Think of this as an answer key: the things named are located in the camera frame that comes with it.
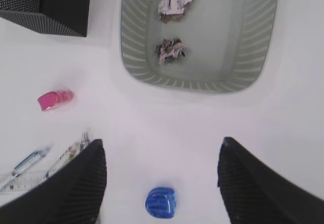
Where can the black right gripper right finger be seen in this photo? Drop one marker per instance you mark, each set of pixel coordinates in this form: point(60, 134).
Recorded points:
point(254, 193)

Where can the clear plastic ruler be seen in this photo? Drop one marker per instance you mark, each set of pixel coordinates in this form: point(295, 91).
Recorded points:
point(24, 182)

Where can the large paper ball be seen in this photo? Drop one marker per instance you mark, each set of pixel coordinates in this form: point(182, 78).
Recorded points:
point(169, 10)

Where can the pink pencil sharpener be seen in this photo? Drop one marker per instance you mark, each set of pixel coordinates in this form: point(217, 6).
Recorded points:
point(55, 99)

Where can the small paper ball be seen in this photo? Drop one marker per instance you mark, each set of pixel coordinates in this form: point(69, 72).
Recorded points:
point(170, 50)

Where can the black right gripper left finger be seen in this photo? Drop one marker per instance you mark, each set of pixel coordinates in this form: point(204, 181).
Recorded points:
point(72, 195)

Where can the blue patterned pen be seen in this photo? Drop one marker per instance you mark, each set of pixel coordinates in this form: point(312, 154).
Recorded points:
point(27, 163)

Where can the green plastic woven basket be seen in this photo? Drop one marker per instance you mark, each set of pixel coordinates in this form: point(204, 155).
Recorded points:
point(227, 42)

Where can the yellow grip pen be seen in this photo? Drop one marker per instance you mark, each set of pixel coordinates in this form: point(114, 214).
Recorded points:
point(65, 158)

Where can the black mesh pen holder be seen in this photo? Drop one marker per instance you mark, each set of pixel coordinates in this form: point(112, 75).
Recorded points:
point(55, 17)

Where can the white grey pen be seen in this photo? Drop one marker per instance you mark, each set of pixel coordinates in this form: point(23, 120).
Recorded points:
point(85, 140)

